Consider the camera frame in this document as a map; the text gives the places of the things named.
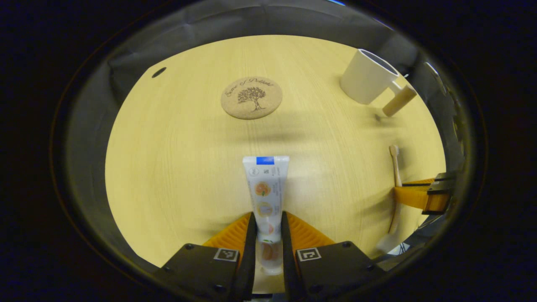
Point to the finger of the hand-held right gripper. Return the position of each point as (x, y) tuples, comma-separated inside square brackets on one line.
[(444, 179), (415, 197)]

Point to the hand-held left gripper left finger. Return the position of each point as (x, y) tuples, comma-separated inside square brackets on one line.
[(248, 272)]

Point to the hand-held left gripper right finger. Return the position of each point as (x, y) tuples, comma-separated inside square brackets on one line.
[(288, 272)]

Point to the beige toothbrush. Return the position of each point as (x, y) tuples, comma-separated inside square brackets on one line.
[(394, 167)]

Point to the white toothpaste tube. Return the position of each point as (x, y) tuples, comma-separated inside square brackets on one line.
[(266, 197)]

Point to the round cork coaster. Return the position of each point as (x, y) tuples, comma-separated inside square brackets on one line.
[(251, 98)]

